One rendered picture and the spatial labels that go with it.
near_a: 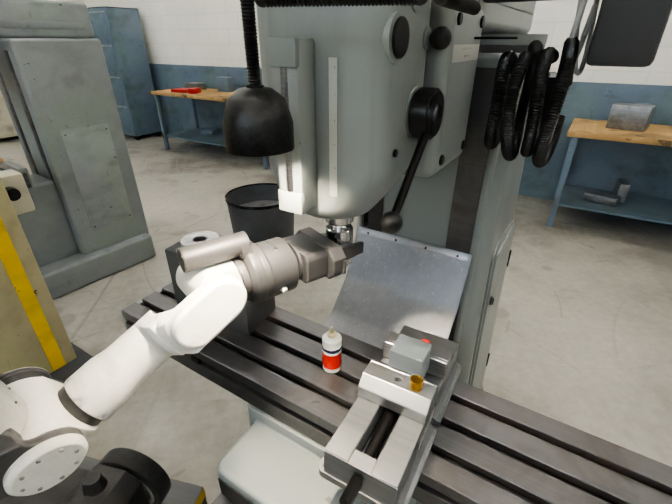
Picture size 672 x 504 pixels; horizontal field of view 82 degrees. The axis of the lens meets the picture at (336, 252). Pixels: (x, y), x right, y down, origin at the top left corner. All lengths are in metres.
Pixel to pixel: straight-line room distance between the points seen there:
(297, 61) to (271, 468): 0.71
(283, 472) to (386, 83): 0.71
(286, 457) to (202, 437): 1.15
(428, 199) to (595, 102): 3.83
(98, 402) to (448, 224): 0.79
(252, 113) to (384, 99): 0.19
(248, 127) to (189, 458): 1.70
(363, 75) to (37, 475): 0.57
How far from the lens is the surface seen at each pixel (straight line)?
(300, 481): 0.85
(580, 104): 4.74
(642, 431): 2.37
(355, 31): 0.50
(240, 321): 0.96
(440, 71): 0.65
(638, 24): 0.72
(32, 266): 2.31
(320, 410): 0.80
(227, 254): 0.56
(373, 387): 0.71
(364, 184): 0.53
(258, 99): 0.40
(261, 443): 0.91
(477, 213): 0.97
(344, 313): 1.09
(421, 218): 1.02
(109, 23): 7.76
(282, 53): 0.50
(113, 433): 2.17
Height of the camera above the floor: 1.55
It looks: 28 degrees down
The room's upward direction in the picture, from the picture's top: straight up
